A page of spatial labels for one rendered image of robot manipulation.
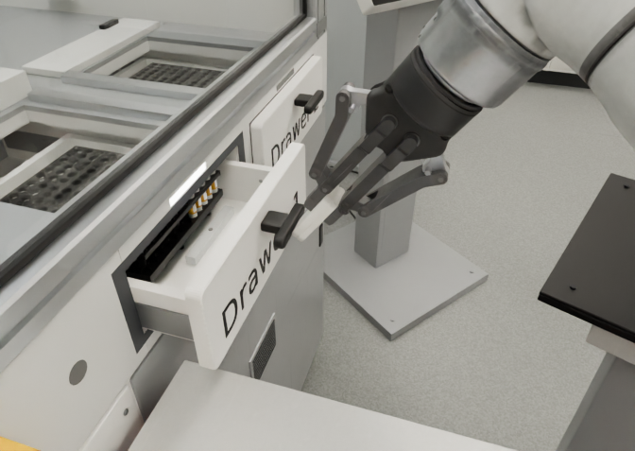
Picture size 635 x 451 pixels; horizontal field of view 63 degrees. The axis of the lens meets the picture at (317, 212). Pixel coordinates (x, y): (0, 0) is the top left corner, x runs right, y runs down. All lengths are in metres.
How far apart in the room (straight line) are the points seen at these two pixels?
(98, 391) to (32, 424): 0.08
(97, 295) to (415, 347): 1.25
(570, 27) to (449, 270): 1.53
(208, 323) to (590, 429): 0.64
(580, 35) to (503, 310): 1.50
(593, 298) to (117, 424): 0.58
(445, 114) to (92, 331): 0.35
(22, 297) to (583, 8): 0.42
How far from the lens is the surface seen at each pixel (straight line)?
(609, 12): 0.36
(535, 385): 1.65
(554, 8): 0.37
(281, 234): 0.54
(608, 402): 0.89
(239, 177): 0.71
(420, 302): 1.72
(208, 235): 0.66
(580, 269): 0.79
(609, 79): 0.36
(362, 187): 0.50
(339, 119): 0.47
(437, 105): 0.42
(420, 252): 1.89
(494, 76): 0.40
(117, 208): 0.49
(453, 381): 1.59
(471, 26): 0.40
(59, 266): 0.45
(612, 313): 0.74
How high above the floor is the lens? 1.25
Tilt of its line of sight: 36 degrees down
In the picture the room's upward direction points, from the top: straight up
